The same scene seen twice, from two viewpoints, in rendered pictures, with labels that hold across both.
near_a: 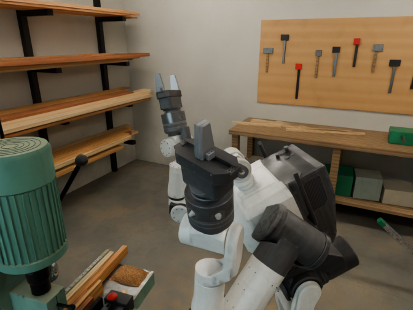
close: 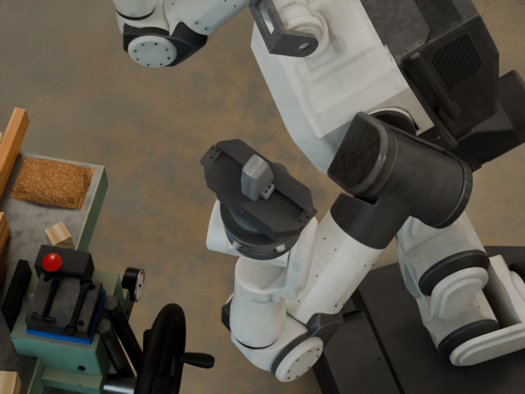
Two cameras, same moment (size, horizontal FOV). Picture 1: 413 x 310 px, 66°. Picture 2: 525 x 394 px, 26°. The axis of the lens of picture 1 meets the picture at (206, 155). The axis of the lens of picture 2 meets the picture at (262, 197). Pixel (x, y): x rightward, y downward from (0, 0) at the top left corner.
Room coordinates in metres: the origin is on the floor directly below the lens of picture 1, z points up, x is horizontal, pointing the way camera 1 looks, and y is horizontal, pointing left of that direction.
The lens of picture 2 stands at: (-0.14, 0.08, 2.51)
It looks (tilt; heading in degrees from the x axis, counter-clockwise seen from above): 57 degrees down; 353
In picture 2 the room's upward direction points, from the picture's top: straight up
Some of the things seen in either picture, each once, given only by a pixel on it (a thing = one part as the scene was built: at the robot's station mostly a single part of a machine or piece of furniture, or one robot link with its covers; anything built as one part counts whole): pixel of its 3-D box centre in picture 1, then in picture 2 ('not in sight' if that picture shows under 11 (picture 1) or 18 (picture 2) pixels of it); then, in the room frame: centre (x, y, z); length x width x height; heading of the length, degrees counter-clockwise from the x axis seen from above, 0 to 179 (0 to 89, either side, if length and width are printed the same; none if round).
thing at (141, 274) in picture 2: not in sight; (130, 286); (0.90, 0.19, 0.65); 0.06 x 0.04 x 0.08; 161
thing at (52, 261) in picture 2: (112, 296); (51, 262); (0.75, 0.28, 1.02); 0.03 x 0.03 x 0.01
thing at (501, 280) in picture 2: not in sight; (478, 311); (0.95, -0.54, 0.28); 0.21 x 0.20 x 0.13; 101
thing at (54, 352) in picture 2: not in sight; (69, 316); (0.71, 0.27, 0.91); 0.15 x 0.14 x 0.09; 161
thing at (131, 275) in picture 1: (129, 272); (51, 178); (0.98, 0.29, 0.91); 0.12 x 0.09 x 0.03; 71
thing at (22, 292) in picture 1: (39, 299); not in sight; (0.73, 0.49, 1.03); 0.14 x 0.07 x 0.09; 71
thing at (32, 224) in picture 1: (22, 203); not in sight; (0.72, 0.47, 1.35); 0.18 x 0.18 x 0.31
